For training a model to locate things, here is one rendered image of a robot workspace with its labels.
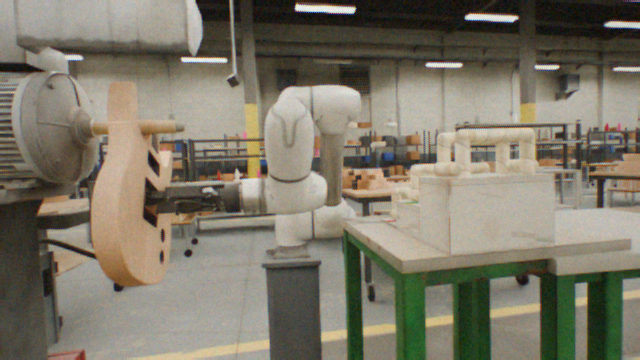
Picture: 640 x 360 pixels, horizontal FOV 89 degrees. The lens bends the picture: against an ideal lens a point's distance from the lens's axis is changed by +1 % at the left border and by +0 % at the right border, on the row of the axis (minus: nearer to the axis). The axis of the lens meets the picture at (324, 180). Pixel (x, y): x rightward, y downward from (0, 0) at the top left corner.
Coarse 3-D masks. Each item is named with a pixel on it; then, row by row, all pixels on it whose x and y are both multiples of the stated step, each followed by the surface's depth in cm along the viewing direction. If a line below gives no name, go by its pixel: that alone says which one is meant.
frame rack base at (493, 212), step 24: (432, 192) 78; (456, 192) 71; (480, 192) 72; (504, 192) 73; (528, 192) 74; (552, 192) 75; (432, 216) 79; (456, 216) 72; (480, 216) 73; (504, 216) 74; (528, 216) 75; (552, 216) 76; (432, 240) 79; (456, 240) 72; (480, 240) 73; (504, 240) 74; (528, 240) 75; (552, 240) 76
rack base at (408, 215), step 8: (400, 200) 101; (408, 200) 100; (400, 208) 98; (408, 208) 92; (416, 208) 87; (400, 216) 98; (408, 216) 93; (416, 216) 88; (400, 224) 99; (408, 224) 93; (416, 224) 88; (408, 232) 93; (416, 232) 88
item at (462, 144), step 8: (464, 136) 72; (456, 144) 73; (464, 144) 72; (456, 152) 74; (464, 152) 72; (456, 160) 74; (464, 160) 73; (464, 168) 73; (456, 176) 74; (464, 176) 73
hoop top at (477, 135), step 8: (520, 128) 76; (528, 128) 76; (456, 136) 73; (472, 136) 73; (480, 136) 73; (488, 136) 73; (496, 136) 74; (504, 136) 74; (512, 136) 74; (520, 136) 75; (528, 136) 75
